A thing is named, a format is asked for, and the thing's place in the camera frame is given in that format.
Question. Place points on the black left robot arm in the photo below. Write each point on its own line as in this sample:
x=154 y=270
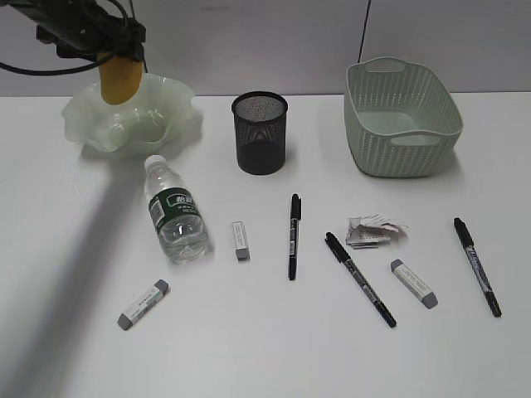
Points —
x=54 y=11

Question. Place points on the black mesh pen holder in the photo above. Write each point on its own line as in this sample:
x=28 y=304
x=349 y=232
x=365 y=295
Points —
x=260 y=132

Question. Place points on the yellow mango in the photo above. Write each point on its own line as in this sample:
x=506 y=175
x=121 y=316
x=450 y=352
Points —
x=120 y=78

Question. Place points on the waste paper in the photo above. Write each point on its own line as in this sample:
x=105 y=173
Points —
x=374 y=231

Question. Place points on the white eraser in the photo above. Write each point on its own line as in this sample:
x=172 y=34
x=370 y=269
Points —
x=414 y=284
x=135 y=311
x=240 y=239

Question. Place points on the black marker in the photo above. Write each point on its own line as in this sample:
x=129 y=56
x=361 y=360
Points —
x=295 y=217
x=346 y=260
x=472 y=256

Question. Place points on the white eraser left front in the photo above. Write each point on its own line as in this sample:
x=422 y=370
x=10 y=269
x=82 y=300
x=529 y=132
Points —
x=135 y=311

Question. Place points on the white eraser centre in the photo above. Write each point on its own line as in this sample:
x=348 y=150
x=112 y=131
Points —
x=240 y=239

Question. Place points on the pale green plastic basket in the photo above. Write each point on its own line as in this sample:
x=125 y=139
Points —
x=400 y=119

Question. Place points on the white eraser right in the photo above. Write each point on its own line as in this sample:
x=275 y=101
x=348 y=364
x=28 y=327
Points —
x=414 y=284

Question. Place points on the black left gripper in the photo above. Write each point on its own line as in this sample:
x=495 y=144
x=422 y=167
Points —
x=89 y=37

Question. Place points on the clear water bottle green label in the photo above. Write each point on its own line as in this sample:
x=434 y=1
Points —
x=182 y=233

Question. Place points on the translucent green wavy plate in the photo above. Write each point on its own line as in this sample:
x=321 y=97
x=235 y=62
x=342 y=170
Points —
x=160 y=112

